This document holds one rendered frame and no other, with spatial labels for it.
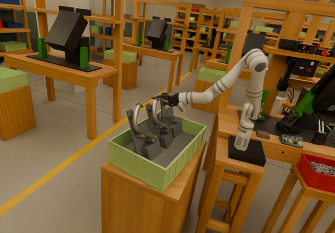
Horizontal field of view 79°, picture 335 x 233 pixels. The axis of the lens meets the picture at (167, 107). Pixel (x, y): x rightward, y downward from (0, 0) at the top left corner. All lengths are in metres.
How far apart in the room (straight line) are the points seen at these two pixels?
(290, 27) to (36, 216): 2.73
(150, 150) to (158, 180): 0.22
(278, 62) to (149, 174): 1.59
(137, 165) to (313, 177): 1.11
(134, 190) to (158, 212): 0.19
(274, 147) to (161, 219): 1.01
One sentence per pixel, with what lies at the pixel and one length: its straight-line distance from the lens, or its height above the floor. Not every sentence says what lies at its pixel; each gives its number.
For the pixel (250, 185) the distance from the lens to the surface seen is 1.59.
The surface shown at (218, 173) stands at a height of 0.74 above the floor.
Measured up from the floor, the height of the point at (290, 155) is 0.83.
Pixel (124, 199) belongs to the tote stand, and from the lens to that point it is 1.44.
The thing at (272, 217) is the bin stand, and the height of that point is 0.28.
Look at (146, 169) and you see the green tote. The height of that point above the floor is 0.90.
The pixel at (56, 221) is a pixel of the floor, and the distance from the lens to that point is 2.18.
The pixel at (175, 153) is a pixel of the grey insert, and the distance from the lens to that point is 1.43.
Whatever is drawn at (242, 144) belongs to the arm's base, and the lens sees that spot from 1.52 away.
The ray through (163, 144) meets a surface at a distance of 1.44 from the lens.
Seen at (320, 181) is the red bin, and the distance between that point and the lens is 1.68.
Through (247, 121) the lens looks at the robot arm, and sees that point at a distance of 1.47.
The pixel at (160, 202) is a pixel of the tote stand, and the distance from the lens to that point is 1.29.
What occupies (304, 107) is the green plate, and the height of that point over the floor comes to 1.15.
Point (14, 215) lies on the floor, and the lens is 2.34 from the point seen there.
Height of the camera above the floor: 1.69
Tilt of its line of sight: 24 degrees down
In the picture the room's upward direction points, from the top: 8 degrees clockwise
